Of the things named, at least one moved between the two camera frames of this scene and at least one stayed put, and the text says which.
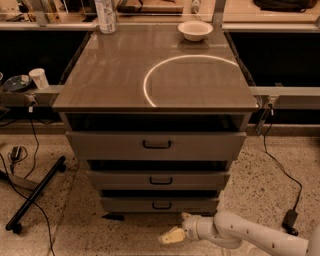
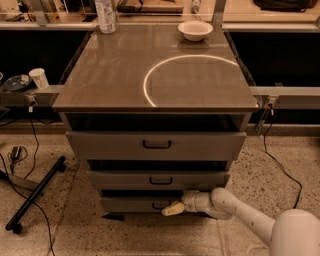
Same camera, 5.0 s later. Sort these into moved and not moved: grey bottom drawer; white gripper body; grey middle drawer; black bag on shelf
Moved: white gripper body
Not moved: grey bottom drawer; grey middle drawer; black bag on shelf
